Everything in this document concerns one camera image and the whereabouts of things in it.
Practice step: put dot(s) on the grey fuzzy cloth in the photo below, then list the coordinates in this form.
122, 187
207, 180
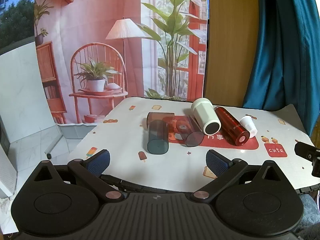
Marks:
310, 212

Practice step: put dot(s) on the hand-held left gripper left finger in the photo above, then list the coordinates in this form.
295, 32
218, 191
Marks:
99, 162

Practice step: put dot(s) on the wooden panel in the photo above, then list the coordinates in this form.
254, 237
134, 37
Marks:
230, 42

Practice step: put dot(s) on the printed tablecloth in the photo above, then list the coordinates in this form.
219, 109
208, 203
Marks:
175, 166

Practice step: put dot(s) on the pale green white cup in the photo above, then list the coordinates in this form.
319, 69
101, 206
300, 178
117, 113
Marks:
206, 116

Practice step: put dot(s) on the white perforated appliance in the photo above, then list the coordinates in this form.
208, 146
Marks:
7, 170

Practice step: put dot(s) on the small white cup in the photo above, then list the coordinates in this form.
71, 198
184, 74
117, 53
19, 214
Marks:
248, 125

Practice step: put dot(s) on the blue curtain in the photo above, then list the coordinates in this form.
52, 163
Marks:
282, 55

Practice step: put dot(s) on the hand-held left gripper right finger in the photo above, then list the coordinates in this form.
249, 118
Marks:
217, 163

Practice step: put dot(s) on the brown translucent cup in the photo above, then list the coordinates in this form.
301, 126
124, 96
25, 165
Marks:
162, 119
190, 132

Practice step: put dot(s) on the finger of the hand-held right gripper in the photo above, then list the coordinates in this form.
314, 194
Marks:
308, 152

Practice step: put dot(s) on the dark teal translucent cup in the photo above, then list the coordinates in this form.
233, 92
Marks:
157, 138

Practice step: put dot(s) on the printed room backdrop cloth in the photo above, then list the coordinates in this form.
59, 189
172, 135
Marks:
100, 20

